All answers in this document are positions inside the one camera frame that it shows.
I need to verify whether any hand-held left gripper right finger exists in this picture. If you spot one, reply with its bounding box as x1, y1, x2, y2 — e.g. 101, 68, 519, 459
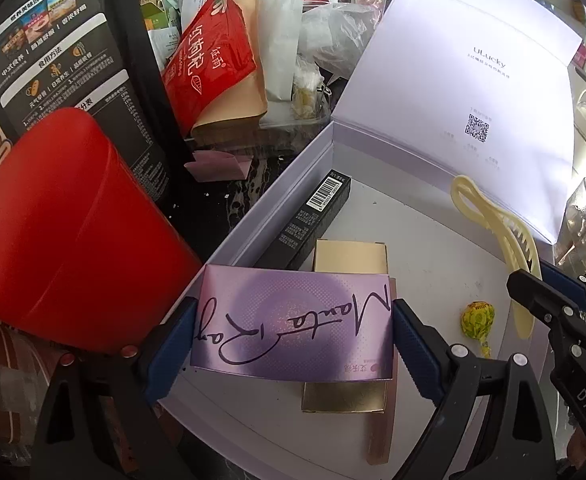
392, 297, 574, 480

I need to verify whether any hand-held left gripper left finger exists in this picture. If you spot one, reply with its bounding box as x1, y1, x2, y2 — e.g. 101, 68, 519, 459
32, 296, 200, 480

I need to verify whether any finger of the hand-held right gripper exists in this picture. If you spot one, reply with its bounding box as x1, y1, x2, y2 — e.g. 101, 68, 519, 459
540, 261, 586, 331
506, 269, 581, 341

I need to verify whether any cream hair claw clip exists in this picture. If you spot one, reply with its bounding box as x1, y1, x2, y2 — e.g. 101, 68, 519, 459
450, 174, 541, 339

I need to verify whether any pink slender box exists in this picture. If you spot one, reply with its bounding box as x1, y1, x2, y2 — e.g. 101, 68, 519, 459
365, 277, 400, 462

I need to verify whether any purple box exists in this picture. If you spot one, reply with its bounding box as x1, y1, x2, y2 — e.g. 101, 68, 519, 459
190, 263, 394, 381

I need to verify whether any black slim box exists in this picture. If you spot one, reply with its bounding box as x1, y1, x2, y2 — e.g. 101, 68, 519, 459
255, 167, 352, 271

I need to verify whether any white gift box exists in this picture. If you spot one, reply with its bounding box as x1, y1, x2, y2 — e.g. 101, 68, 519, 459
155, 0, 586, 480

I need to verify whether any glass mug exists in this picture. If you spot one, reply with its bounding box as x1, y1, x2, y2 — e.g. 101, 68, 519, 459
556, 177, 586, 281

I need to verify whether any yellow green lollipop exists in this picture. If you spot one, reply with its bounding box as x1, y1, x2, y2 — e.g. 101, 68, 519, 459
460, 301, 496, 359

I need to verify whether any gold box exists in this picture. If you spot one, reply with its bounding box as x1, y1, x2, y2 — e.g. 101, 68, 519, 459
301, 239, 390, 415

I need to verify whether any red canister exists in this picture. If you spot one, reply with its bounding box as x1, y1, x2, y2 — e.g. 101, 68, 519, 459
0, 107, 203, 353

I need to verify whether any cluster of plastic spice jars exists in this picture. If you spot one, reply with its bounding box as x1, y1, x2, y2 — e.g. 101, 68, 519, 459
0, 305, 138, 480

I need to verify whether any pink folded paper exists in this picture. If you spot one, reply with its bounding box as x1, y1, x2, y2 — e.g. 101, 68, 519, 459
184, 150, 254, 183

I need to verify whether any kraft paper pouch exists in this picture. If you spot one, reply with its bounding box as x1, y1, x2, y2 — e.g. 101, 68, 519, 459
190, 0, 279, 146

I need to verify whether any small clear zip bag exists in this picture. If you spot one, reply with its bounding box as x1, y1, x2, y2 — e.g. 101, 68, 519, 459
260, 55, 331, 128

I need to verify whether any red snack pouch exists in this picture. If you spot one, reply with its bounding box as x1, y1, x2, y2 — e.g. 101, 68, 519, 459
162, 0, 258, 136

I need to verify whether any black printed pouch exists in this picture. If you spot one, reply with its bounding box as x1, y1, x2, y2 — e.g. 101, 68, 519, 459
0, 0, 189, 221

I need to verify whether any white plastic pouch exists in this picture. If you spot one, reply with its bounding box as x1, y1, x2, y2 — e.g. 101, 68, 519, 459
258, 0, 309, 103

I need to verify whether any clear plastic bag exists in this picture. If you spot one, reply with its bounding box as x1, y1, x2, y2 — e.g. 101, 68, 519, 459
298, 2, 374, 81

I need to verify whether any small green carton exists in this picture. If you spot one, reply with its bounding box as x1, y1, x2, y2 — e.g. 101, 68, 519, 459
140, 2, 171, 31

